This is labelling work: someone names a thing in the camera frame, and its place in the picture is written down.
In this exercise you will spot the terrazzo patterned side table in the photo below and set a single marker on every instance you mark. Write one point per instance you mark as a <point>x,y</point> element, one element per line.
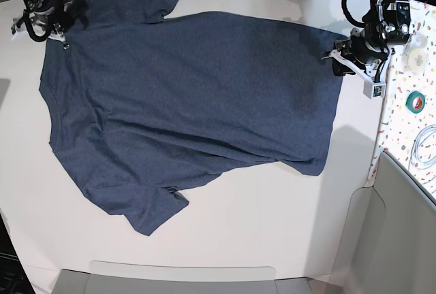
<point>408,137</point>

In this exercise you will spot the grey chair at right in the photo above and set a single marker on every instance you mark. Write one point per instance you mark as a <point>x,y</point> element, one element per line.
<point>388,241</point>

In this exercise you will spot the clear tape roll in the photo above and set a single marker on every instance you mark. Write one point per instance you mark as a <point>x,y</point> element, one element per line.
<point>415,57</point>

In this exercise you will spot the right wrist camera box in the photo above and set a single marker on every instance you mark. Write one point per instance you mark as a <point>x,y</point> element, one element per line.
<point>18,32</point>

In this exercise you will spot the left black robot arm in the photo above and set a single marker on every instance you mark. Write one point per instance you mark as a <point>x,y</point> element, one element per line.
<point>386,23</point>

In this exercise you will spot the grey chair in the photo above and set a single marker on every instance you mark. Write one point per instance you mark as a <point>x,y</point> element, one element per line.
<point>388,241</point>
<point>109,277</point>

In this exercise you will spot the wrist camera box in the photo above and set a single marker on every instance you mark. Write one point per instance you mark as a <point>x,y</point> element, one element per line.
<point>373,90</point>
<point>18,32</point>

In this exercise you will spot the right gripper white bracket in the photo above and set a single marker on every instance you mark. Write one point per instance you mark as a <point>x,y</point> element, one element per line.
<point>40,31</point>

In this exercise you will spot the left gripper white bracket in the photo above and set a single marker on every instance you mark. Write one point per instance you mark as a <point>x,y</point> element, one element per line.
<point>358,56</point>

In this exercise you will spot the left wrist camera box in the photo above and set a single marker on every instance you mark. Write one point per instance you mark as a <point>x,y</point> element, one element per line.
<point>373,90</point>

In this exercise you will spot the dark blue t-shirt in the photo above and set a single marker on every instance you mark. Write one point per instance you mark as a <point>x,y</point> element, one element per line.
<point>144,106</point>

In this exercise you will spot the grey chair at bottom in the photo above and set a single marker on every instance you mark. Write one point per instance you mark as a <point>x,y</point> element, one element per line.
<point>109,277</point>

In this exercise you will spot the green tape roll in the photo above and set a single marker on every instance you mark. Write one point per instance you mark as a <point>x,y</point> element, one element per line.
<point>415,102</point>

